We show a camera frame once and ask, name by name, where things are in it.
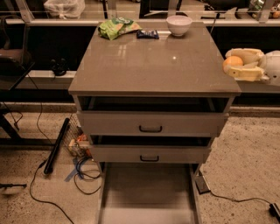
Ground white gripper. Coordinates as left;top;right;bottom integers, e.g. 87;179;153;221
226;48;280;86

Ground orange fruit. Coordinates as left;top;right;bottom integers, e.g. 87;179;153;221
223;56;243;73

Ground grey drawer cabinet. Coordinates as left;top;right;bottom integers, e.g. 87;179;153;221
67;20;242;165

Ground top grey drawer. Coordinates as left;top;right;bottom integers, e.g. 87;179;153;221
77;111;228;137

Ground middle grey drawer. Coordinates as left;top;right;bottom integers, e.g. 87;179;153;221
90;145;211;164

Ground bottom grey open drawer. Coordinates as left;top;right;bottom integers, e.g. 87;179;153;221
96;163;202;224

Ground white bowl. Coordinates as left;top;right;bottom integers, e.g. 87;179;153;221
166;15;193;37

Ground dark blue snack packet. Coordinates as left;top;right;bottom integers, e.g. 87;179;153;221
136;31;159;39

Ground black power adapter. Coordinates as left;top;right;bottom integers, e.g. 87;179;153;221
195;176;211;194

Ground black plug right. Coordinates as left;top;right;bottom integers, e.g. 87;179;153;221
269;203;280;223

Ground green snack bag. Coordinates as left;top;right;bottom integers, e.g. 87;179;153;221
98;17;142;40

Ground small colourful box clutter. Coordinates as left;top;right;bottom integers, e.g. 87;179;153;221
67;134;91;158

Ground black headphones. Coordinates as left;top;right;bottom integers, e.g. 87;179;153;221
51;59;68;76

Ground white plastic bag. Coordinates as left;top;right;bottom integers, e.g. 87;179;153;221
44;0;86;19

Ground black long bar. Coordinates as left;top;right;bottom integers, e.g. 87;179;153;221
44;118;70;175

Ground blue cable coil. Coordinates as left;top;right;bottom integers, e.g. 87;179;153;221
73;157;102;196

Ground black floor cable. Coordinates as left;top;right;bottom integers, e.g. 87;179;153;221
28;159;75;224

